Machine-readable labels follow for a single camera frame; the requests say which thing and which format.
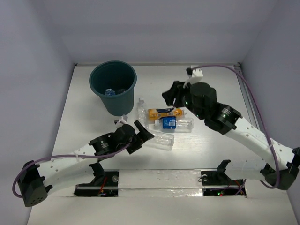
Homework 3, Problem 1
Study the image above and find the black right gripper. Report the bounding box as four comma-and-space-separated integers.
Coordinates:
161, 80, 205, 120

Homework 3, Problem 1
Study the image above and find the upright-lying clear ribbed bottle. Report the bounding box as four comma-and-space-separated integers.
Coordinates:
137, 97, 149, 129

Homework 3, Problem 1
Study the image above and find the orange label drink bottle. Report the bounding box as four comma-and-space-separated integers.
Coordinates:
148, 107, 187, 121

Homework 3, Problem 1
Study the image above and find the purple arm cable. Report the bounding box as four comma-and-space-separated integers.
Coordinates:
191, 65, 285, 189
12, 131, 134, 200

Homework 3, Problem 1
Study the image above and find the blue cap water bottle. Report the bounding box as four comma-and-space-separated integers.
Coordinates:
105, 88, 116, 96

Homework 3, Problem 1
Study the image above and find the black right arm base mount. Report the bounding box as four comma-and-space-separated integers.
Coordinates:
198, 159, 247, 197

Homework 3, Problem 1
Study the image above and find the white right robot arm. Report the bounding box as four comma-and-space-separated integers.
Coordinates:
162, 81, 300, 190

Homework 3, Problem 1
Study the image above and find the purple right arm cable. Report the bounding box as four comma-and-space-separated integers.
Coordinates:
191, 65, 285, 189

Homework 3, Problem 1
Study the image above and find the blue label water bottle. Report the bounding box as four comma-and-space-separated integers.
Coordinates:
154, 117, 194, 133

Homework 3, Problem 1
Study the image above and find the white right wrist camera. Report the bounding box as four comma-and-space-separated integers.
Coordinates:
184, 65, 203, 86

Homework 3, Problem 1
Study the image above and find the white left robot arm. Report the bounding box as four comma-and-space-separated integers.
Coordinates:
12, 120, 154, 207

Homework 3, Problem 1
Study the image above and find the clear bottle blue-white cap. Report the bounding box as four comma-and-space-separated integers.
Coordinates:
145, 130, 175, 150

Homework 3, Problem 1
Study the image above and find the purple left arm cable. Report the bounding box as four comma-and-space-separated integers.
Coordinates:
12, 131, 134, 200

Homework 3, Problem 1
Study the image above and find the dark green plastic bin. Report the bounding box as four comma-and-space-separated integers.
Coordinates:
89, 60, 137, 116

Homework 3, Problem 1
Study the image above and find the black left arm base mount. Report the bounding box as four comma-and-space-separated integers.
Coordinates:
74, 162, 119, 197

